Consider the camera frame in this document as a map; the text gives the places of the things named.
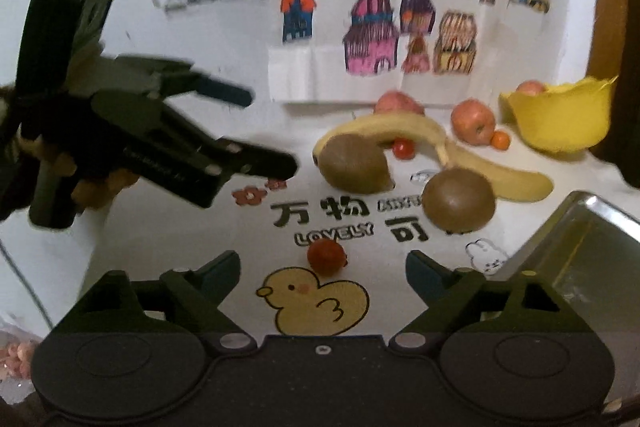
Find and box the brown kiwi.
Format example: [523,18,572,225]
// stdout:
[317,133,395,195]
[421,168,497,234]

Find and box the red cherry tomato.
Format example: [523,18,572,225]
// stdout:
[307,239,348,277]

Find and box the yellow banana curved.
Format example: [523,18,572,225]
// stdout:
[312,112,447,165]

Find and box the red apple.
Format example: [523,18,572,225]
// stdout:
[373,90,424,115]
[450,98,496,145]

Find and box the small orange kumquat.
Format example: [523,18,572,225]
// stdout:
[489,130,511,150]

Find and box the operator left hand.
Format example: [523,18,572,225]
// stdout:
[16,128,140,213]

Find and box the metal baking tray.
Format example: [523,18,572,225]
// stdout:
[492,191,640,400]

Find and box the small cherry tomato under banana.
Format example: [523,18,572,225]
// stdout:
[392,139,416,160]

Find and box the colourful houses drawing paper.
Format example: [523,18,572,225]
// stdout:
[268,0,510,105]

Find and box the yellow scalloped bowl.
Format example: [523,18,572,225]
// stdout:
[499,76,618,154]

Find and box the apple inside yellow bowl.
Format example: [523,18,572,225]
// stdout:
[516,79,547,96]

